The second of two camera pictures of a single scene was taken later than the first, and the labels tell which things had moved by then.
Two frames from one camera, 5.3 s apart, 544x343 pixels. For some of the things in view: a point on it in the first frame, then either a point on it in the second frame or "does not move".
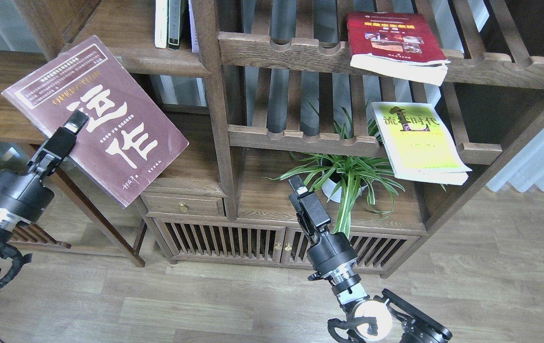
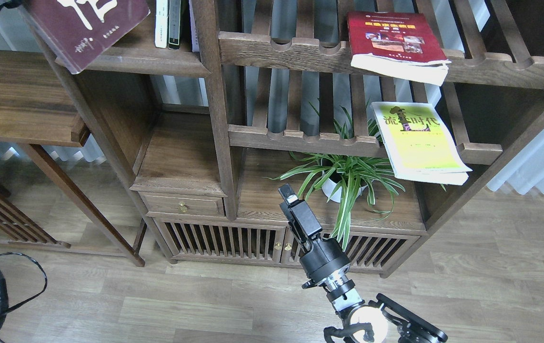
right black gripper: [311, 216] to [303, 223]
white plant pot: [327, 186] does not move
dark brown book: [126, 141] to [82, 34]
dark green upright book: [174, 12] does not move
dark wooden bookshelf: [396, 108] does not move
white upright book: [161, 22] does not move
